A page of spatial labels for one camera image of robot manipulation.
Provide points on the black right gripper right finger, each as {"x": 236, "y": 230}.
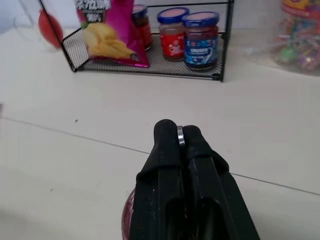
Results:
{"x": 210, "y": 180}

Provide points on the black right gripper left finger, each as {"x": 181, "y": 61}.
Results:
{"x": 160, "y": 175}

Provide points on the silver metal spoon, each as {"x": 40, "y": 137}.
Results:
{"x": 181, "y": 136}

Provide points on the glass bowl of red jam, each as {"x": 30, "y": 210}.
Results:
{"x": 128, "y": 215}

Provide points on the jam jar with blue label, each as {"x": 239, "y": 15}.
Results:
{"x": 200, "y": 42}

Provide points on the jam jar with red label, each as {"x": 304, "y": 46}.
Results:
{"x": 173, "y": 35}

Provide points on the magenta potato chip bag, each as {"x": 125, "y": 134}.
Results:
{"x": 112, "y": 35}

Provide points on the dark red sauce jar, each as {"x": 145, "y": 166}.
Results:
{"x": 143, "y": 27}

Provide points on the clear jar of colourful candy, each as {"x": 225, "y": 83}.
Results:
{"x": 298, "y": 32}

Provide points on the red apple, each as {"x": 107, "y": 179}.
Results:
{"x": 50, "y": 28}

